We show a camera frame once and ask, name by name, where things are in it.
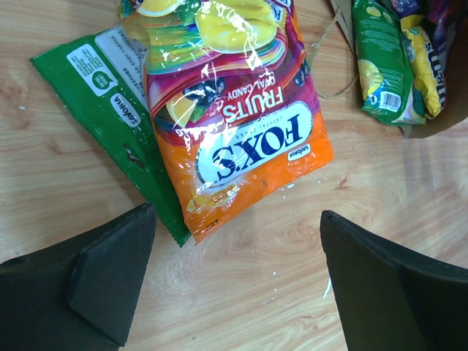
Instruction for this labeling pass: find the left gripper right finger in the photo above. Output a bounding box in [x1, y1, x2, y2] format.
[320, 211, 467, 350]

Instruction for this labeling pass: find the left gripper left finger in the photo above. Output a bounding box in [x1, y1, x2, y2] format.
[1, 203, 156, 350]

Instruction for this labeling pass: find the red paper bag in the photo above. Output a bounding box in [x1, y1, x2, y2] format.
[331, 1, 467, 138]

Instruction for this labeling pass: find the green Fox's spring tea bag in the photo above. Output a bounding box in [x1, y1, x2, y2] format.
[30, 25, 191, 246]

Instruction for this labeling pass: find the orange Fox's fruits candy bag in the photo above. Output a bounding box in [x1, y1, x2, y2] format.
[117, 1, 333, 241]

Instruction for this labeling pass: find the green candy bag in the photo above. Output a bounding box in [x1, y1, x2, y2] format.
[352, 1, 426, 127]

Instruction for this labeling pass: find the yellow M&M's bag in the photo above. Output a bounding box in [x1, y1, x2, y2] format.
[400, 15, 447, 119]

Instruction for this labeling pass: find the purple snack pack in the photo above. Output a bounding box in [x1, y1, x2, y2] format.
[388, 0, 463, 23]

